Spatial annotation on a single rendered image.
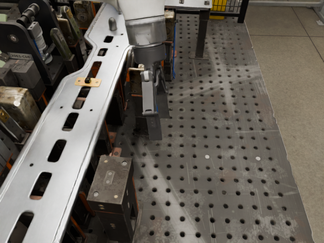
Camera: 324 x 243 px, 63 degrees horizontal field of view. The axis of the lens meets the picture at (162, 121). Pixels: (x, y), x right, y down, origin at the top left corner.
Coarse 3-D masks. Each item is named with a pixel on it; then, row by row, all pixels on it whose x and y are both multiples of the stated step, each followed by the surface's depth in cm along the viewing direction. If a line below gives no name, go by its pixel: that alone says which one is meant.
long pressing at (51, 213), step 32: (96, 32) 107; (64, 96) 83; (96, 96) 83; (96, 128) 75; (32, 160) 68; (64, 160) 68; (0, 192) 61; (64, 192) 62; (0, 224) 57; (32, 224) 57; (64, 224) 57
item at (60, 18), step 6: (60, 18) 101; (60, 24) 102; (66, 24) 102; (66, 30) 104; (66, 36) 106; (72, 36) 106; (66, 42) 108; (72, 42) 108; (78, 42) 112; (72, 48) 111; (78, 48) 113; (78, 54) 114; (78, 60) 115; (78, 66) 118
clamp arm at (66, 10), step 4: (64, 8) 98; (68, 8) 101; (60, 12) 99; (64, 12) 99; (68, 12) 100; (64, 16) 100; (68, 16) 101; (72, 16) 103; (68, 20) 101; (72, 20) 103; (72, 24) 103; (76, 24) 106; (72, 28) 104; (76, 28) 106; (72, 32) 105; (76, 32) 106; (80, 32) 109; (76, 36) 106
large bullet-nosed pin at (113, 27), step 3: (111, 18) 105; (108, 21) 106; (111, 21) 105; (114, 21) 106; (108, 24) 107; (111, 24) 106; (114, 24) 106; (111, 27) 107; (114, 27) 107; (111, 30) 108; (114, 30) 108
